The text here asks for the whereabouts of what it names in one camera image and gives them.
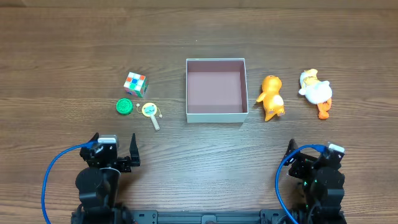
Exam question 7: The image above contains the green round disc toy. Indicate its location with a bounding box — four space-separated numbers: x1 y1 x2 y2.
116 98 134 115

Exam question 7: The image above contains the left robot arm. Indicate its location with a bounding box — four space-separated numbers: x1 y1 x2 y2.
71 133 141 224

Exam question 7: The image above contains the yellow wooden rattle drum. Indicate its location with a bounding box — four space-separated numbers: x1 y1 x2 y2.
136 102 163 131

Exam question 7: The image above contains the blue cable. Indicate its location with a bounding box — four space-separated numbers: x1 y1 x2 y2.
274 144 327 224
41 141 100 224

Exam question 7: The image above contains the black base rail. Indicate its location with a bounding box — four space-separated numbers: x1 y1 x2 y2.
131 210 292 224

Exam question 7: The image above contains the white plush duck toy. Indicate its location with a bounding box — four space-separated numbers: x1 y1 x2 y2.
298 68 333 119

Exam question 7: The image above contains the blue right cable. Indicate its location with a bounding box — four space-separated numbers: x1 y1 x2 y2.
274 144 327 224

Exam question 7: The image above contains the white cardboard box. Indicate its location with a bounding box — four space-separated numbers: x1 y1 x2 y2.
185 58 249 123

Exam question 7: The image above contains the orange dinosaur toy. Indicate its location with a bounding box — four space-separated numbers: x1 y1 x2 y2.
256 75 285 121

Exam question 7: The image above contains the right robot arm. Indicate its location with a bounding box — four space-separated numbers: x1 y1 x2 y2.
282 139 346 224

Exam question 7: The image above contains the colourful puzzle cube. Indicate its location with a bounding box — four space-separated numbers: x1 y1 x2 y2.
123 72 148 98

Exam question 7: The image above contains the blue left cable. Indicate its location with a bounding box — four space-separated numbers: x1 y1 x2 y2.
41 141 100 224

